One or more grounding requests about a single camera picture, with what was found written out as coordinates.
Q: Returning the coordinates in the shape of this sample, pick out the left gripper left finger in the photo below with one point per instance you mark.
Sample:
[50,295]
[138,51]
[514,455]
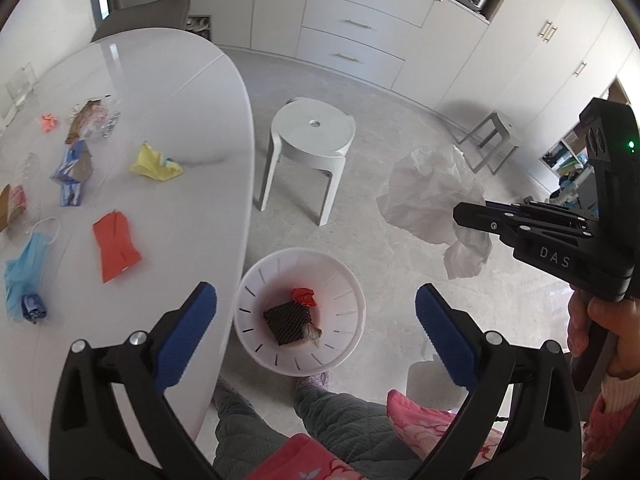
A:
[88,436]

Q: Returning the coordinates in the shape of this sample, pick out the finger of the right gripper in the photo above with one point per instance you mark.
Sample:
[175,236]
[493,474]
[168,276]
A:
[532,217]

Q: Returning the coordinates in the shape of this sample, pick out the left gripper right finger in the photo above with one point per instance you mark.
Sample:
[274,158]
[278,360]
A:
[520,418]

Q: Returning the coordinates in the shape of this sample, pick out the pink plastic wrapper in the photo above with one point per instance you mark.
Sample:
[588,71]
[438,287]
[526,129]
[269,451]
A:
[48,123]

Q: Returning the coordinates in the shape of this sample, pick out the white plastic trash bin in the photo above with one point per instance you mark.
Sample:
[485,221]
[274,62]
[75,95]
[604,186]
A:
[337,322]

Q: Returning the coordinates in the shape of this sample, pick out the dark patterned trash piece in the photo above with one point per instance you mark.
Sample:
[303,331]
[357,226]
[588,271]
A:
[288,322]

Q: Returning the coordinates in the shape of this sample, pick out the red crumpled trash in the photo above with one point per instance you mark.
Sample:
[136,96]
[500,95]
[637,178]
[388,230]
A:
[304,296]

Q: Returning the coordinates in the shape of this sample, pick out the right hand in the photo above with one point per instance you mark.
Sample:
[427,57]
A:
[619,318]

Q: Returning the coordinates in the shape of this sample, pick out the pink floral jacket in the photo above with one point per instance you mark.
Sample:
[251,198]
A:
[421,429]

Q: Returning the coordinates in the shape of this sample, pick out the white plastic bag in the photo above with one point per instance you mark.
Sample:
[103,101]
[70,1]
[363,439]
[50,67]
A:
[420,196]

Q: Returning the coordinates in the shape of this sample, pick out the small blue crumpled wrapper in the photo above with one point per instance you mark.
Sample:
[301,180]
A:
[33,308]

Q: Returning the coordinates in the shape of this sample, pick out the blue face mask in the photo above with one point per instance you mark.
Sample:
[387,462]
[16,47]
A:
[23,275]

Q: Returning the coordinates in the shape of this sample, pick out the person legs grey pants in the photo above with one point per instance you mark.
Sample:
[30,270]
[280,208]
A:
[356,431]

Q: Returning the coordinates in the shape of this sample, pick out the orange-red folded paper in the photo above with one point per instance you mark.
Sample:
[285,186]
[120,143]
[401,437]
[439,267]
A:
[117,251]

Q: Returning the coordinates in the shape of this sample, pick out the white round plastic stool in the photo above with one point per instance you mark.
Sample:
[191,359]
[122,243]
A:
[314,134]

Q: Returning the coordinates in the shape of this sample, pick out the brown pink wrapper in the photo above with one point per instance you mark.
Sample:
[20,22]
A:
[12,205]

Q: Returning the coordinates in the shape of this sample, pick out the white drawer cabinet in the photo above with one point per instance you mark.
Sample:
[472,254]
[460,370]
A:
[413,47]

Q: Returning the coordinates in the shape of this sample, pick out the blue snack wrapper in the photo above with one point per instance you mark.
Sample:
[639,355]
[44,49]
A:
[72,173]

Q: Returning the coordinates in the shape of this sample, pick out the yellow crumpled paper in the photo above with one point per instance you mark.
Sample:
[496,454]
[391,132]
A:
[154,165]

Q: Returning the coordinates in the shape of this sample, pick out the brown clear plastic wrapper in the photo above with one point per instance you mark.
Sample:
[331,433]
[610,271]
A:
[97,117]

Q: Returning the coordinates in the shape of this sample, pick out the clear glass pitcher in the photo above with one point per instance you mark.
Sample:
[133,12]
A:
[21,85]

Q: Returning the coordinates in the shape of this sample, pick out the grey dining chair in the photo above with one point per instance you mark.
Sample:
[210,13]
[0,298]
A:
[156,14]

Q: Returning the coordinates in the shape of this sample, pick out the grey metal frame stool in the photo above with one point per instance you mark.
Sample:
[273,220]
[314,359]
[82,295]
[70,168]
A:
[502,136]

